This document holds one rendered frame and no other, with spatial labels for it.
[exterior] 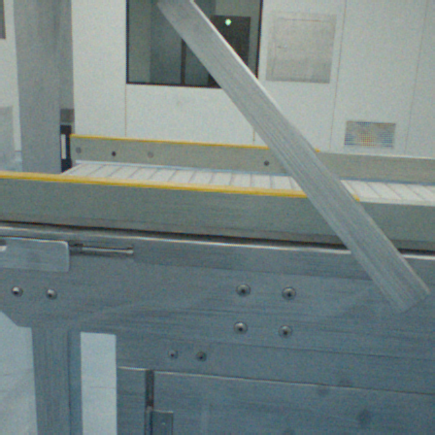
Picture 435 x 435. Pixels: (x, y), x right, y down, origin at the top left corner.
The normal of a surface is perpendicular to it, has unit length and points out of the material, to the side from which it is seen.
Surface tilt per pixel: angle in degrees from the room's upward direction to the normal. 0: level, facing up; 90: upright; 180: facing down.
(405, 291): 87
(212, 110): 90
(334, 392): 90
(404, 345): 90
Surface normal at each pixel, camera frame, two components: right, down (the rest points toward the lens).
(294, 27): 0.04, 0.28
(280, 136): -0.61, 0.14
